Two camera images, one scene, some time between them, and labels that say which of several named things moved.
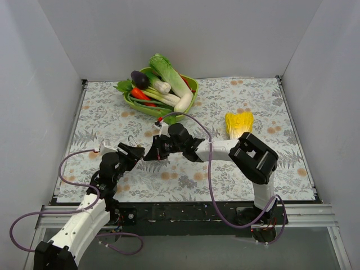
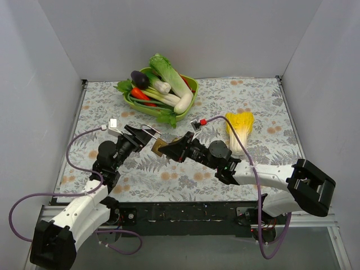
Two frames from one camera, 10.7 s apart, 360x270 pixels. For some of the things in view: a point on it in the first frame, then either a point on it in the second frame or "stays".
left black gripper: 127,153 -> 128,139
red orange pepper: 138,93 stays
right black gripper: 157,147 -> 185,149
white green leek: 157,84 stays
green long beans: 151,104 stays
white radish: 184,103 stays
